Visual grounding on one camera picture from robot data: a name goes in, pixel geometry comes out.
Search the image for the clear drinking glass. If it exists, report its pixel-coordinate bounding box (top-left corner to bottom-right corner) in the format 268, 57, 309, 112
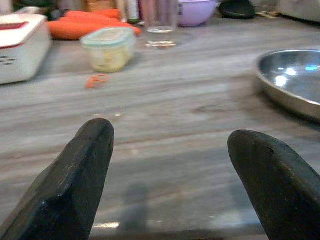
142, 0, 179, 49

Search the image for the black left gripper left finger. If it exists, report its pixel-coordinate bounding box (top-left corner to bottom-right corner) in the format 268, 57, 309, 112
0, 118, 115, 240

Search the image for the round steel plate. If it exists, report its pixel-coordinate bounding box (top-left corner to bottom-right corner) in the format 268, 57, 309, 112
254, 49, 320, 123

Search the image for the black dish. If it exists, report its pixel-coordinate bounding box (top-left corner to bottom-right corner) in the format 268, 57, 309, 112
218, 0, 257, 20

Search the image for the white and red box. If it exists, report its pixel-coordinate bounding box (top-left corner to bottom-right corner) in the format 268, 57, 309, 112
0, 12, 53, 85

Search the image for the orange carrot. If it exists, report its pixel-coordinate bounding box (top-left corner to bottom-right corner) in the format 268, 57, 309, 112
47, 19, 142, 41
58, 8, 122, 24

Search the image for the white plastic bottle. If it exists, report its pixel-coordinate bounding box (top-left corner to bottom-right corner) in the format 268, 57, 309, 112
123, 0, 141, 25

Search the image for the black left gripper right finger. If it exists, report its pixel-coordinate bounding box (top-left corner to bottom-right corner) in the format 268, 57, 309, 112
227, 129, 320, 240

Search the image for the lilac plastic bowl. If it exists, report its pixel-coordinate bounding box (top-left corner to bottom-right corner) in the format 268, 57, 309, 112
176, 0, 218, 28

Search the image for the clear lidded food container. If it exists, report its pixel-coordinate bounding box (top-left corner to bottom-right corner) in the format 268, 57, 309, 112
80, 26, 137, 73

